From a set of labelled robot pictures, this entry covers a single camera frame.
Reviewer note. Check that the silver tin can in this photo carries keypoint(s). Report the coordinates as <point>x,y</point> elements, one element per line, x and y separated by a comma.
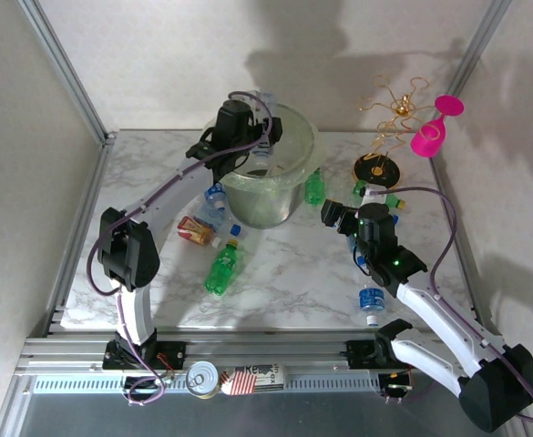
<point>202,380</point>

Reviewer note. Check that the clear plastic bin liner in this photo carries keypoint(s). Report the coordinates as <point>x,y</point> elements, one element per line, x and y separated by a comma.
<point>309,150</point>

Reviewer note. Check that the small circuit board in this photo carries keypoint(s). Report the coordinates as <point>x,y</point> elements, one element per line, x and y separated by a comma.
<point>396,387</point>

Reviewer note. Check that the aluminium frame post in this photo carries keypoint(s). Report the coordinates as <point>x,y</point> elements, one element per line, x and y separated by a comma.
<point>64,64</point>
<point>480,41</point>

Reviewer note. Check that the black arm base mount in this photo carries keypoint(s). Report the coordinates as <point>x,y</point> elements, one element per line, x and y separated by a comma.
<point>361,355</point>
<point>170,355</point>

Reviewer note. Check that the green bottle with yellow cap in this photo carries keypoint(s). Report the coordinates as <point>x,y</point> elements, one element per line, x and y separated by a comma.
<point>392,201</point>

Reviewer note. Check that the red and tan snack packet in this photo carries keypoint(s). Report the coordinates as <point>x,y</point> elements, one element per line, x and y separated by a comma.
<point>193,230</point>

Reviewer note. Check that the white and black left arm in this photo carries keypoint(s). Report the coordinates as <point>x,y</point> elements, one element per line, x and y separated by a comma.
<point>129,255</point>

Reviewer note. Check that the clear bottle with blue label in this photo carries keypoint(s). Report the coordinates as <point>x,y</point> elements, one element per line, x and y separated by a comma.
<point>395,219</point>
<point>213,193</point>
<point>370,298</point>

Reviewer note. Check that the clear bottle with blue cap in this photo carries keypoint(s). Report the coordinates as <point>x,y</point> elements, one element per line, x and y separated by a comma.
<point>361,261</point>

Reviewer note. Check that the red white striped packet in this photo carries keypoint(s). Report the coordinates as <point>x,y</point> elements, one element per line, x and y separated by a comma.
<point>257,378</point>

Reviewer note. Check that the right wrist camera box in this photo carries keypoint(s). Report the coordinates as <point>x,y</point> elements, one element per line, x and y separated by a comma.
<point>368,192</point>

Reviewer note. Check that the clear bottle with white label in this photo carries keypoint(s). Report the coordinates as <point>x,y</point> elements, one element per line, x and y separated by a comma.
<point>261,157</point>

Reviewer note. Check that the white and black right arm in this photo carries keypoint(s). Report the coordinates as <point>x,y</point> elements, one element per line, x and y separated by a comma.
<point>439,314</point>

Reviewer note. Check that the aluminium front rail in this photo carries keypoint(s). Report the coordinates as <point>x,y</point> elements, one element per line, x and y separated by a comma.
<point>270,352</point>

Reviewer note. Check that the aluminium frame side rail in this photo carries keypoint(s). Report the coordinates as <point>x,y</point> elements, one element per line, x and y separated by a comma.
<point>77,227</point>
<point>468,273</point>

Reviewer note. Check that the pink plastic wine glass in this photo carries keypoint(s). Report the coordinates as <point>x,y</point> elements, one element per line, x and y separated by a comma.
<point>425,141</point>

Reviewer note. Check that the small green plastic bottle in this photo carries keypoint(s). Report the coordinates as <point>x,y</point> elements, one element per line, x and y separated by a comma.
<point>314,189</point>

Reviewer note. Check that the large green soda bottle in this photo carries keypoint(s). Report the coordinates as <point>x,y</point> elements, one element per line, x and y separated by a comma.
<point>220,271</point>

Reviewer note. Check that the clear plastic bin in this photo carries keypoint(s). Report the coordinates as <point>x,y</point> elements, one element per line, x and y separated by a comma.
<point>266,205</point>

